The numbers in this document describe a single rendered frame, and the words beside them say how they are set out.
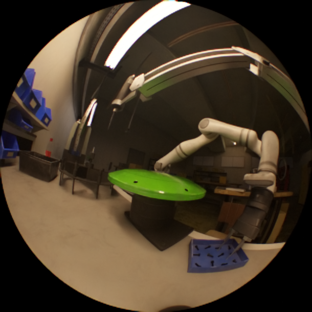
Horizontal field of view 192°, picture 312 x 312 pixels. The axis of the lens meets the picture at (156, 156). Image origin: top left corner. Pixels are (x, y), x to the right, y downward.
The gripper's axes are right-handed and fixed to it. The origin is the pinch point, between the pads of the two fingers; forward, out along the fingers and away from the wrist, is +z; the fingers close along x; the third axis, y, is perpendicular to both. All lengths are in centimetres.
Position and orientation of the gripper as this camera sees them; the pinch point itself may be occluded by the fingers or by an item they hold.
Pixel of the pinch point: (221, 254)
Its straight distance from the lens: 27.7
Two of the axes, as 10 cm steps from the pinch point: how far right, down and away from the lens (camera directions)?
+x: -0.9, 1.5, 9.8
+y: 7.9, 6.2, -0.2
